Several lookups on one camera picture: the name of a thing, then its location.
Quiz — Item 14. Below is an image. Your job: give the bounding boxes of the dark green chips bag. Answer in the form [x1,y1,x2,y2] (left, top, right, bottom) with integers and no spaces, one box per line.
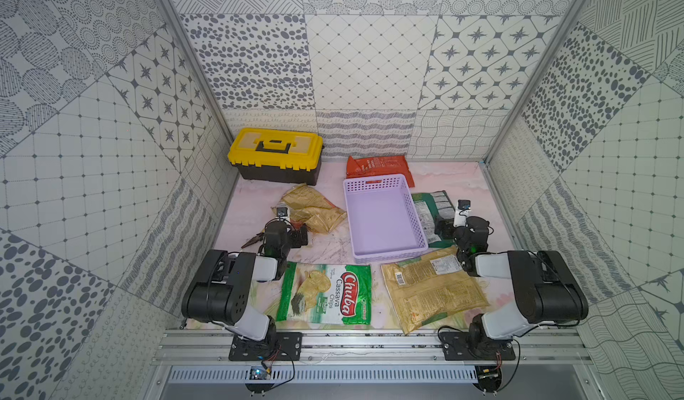
[411,191,455,248]

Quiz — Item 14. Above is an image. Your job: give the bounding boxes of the aluminium mounting rail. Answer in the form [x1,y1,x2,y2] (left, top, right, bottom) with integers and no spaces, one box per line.
[152,329,591,365]

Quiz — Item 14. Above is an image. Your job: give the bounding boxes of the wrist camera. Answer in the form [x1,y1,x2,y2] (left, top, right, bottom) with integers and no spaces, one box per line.
[275,206,290,222]
[454,200,471,227]

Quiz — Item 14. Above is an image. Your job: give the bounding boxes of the lilac plastic basket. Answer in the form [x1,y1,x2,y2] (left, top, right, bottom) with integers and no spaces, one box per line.
[343,174,429,265]

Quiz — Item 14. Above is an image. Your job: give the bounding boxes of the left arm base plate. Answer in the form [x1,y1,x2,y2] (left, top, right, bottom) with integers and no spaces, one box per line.
[229,332,303,362]

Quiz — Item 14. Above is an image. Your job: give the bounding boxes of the tan chips bag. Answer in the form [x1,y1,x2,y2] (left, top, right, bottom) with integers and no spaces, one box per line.
[381,246,489,334]
[272,184,347,234]

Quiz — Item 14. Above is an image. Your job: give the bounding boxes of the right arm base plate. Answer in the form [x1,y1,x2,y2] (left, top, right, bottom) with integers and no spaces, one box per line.
[436,326,517,362]

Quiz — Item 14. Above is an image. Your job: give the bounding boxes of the yellow black toolbox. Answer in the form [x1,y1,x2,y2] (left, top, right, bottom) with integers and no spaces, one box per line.
[228,128,323,186]

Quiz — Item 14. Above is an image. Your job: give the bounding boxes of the red chips bag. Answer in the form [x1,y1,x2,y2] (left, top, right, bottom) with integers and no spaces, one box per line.
[347,155,415,188]

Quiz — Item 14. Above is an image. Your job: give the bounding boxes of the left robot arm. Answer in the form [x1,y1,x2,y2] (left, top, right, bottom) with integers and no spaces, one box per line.
[181,219,308,345]

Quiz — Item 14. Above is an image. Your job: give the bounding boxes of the white slotted cable duct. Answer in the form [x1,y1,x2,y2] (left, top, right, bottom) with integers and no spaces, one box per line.
[167,364,477,384]

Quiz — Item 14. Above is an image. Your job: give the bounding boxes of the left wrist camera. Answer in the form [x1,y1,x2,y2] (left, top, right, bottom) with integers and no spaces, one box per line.
[275,206,290,222]

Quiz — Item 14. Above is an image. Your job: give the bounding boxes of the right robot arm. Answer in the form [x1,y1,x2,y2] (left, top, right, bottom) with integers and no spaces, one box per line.
[439,216,589,350]

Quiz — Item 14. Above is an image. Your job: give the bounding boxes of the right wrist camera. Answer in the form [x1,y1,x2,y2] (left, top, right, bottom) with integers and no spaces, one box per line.
[454,200,471,227]

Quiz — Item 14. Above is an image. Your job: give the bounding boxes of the green Chuba cassava chips bag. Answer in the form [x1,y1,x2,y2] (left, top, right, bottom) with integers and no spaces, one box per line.
[275,262,373,325]

